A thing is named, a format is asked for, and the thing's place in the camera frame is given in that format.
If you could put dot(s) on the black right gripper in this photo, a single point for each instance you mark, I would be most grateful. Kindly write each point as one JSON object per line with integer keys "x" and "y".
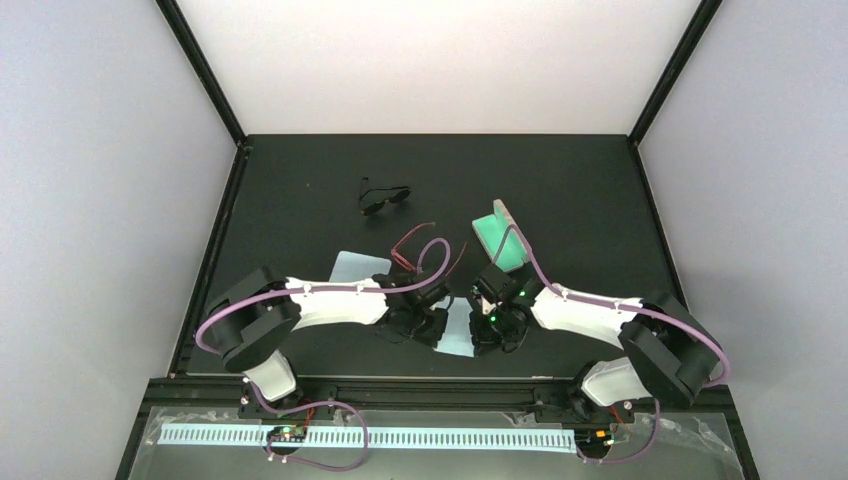
{"x": 483, "y": 336}

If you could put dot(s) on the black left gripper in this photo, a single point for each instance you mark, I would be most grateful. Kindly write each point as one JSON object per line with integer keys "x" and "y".
{"x": 434, "y": 333}

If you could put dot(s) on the light blue cleaning cloth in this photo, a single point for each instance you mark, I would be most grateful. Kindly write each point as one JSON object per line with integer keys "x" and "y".
{"x": 456, "y": 339}
{"x": 350, "y": 267}

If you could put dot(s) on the grey felt glasses case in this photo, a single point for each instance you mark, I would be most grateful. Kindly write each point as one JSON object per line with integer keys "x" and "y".
{"x": 497, "y": 233}

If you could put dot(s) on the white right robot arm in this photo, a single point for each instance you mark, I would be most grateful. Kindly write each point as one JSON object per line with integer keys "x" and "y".
{"x": 667, "y": 355}

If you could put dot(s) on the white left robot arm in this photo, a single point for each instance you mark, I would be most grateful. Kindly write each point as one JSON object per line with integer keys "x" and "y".
{"x": 247, "y": 326}

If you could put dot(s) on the pink transparent sunglasses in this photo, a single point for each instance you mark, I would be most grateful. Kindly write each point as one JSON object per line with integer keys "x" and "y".
{"x": 408, "y": 252}

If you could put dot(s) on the black round sunglasses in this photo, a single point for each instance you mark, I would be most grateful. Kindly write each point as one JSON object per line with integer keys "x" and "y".
{"x": 373, "y": 199}

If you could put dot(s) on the right controller circuit board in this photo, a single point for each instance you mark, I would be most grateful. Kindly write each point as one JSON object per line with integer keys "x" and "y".
{"x": 604, "y": 437}

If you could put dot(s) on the controller circuit board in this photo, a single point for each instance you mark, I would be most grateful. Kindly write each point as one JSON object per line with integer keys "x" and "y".
{"x": 604, "y": 437}
{"x": 289, "y": 434}

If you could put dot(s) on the left controller circuit board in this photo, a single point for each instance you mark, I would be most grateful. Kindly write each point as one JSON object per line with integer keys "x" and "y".
{"x": 289, "y": 434}

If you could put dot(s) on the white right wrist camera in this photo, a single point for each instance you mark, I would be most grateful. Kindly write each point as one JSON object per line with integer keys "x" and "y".
{"x": 486, "y": 307}

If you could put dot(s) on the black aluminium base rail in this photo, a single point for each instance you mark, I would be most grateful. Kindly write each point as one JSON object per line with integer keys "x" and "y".
{"x": 417, "y": 394}

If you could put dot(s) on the white slotted cable duct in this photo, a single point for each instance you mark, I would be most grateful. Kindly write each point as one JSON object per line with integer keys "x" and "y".
{"x": 410, "y": 438}

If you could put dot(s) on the black right frame post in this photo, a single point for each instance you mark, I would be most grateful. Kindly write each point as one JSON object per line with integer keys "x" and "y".
{"x": 685, "y": 48}

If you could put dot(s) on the black frame post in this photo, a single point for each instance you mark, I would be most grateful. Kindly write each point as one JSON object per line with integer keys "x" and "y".
{"x": 193, "y": 52}
{"x": 685, "y": 48}

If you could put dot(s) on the black left frame post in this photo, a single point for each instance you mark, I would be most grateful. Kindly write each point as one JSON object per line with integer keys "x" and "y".
{"x": 193, "y": 52}

